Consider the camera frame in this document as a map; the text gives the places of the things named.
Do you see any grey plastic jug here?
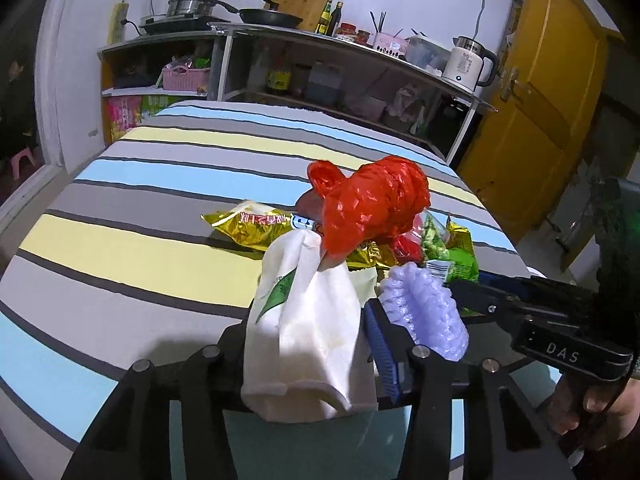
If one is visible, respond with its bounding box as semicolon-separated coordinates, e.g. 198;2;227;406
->
305;62;346;106

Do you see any white shelf cabinet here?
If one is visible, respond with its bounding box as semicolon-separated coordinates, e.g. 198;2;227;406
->
97;30;226;141

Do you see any red snack packet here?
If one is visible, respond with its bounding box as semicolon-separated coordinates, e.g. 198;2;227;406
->
390;215;426;266

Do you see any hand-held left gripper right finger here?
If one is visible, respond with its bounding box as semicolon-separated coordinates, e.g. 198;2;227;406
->
364;300;576;480

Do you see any green snack packet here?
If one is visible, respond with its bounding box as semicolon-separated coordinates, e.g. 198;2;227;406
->
420;212;481;283

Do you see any metal kitchen shelf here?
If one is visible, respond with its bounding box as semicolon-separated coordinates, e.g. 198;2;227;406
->
215;22;498;163

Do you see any purple foam net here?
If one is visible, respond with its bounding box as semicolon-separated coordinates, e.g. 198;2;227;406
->
377;262;471;361

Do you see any clear plastic container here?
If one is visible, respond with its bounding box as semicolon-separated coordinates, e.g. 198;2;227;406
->
405;36;451;73

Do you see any black frying pan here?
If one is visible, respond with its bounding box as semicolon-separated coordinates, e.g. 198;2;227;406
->
215;0;304;30

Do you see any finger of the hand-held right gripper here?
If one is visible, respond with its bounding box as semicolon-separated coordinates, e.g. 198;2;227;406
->
447;281;526;329
477;270;538;302

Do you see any white electric kettle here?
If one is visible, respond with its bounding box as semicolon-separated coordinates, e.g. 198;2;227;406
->
442;36;500;93

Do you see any yellow wooden door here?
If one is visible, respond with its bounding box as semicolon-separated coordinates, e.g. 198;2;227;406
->
457;0;626;241

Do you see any black induction cooker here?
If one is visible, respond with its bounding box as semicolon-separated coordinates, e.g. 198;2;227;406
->
139;14;231;36

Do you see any metal door handle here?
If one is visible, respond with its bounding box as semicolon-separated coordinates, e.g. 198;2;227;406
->
500;67;531;103

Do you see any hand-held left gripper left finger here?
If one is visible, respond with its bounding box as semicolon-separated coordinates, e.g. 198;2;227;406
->
62;325;251;480

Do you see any gold snack wrapper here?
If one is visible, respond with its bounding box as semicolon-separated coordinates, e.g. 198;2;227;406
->
201;200;401;271

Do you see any pink plastic basket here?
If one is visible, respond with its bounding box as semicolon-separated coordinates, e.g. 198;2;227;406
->
162;62;211;91

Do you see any red plastic bag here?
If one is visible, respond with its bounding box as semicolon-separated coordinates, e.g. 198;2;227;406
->
306;156;432;265

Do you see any dark sauce bottle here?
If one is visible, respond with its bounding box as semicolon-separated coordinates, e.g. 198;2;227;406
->
327;1;345;37

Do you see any pink chopstick holder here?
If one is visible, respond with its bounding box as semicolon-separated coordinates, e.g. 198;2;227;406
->
372;10;408;58

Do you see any person's right hand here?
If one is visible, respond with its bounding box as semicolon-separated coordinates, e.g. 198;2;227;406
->
546;376;640;455

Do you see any pink plastic stool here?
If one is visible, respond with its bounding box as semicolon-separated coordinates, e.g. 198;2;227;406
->
10;147;38;178

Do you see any yellow power strip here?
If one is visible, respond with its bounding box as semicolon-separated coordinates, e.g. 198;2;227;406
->
109;2;130;45

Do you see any yellow label bottle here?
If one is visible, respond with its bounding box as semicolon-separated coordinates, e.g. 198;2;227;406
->
267;60;293;96

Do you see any white paper bag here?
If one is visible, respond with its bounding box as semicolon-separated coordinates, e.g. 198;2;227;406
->
241;230;381;423

